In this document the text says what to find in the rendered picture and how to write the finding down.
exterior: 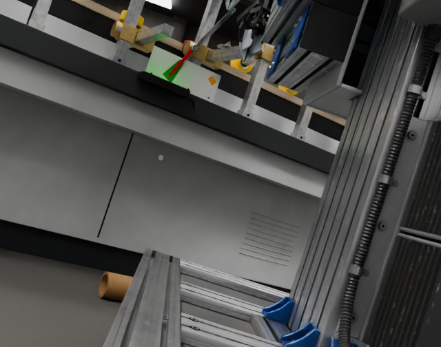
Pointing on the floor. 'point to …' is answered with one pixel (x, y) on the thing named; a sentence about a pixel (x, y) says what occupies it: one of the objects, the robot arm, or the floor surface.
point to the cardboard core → (114, 286)
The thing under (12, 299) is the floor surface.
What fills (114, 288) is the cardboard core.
